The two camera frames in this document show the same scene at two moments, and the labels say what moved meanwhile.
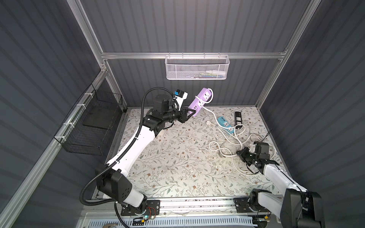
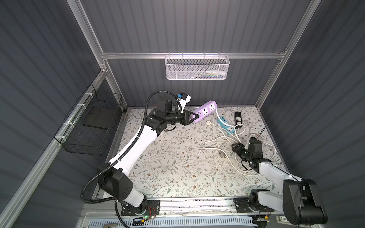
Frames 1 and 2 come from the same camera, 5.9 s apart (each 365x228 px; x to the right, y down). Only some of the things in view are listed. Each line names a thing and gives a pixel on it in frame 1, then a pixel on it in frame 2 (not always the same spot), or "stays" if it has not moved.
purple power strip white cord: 206,96 -> 206,109
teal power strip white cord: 224,123 stays
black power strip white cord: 238,120 stays
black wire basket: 85,129 stays
